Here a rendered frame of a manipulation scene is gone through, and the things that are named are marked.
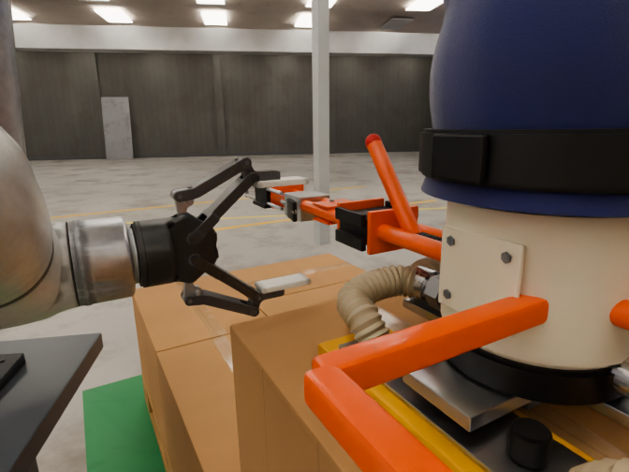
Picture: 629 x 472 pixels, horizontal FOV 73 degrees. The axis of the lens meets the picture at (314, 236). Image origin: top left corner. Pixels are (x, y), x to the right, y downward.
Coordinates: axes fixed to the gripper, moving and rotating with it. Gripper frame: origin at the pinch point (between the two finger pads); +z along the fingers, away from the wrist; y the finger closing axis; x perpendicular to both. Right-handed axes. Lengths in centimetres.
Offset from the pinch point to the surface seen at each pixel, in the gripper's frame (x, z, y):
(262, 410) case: 7.4, -8.9, 19.4
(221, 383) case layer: -51, 1, 54
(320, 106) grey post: -318, 185, -31
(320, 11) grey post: -318, 185, -113
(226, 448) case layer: -28, -5, 54
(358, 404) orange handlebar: 34.5, -13.9, -0.7
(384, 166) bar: 3.6, 11.4, -8.2
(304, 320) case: 0.0, 0.8, 13.1
